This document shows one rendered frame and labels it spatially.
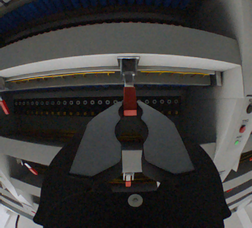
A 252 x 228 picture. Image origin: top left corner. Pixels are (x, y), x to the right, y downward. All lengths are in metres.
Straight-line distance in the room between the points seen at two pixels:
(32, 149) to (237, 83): 0.40
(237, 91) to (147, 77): 0.16
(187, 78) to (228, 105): 0.09
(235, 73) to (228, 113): 0.07
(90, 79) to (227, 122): 0.26
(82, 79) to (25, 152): 0.21
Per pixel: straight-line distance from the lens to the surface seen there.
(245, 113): 0.28
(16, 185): 0.58
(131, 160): 0.24
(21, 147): 0.33
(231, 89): 0.25
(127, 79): 0.16
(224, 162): 0.35
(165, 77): 0.23
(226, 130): 0.27
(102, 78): 0.22
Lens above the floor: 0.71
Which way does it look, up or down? 22 degrees up
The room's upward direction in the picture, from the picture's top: 179 degrees clockwise
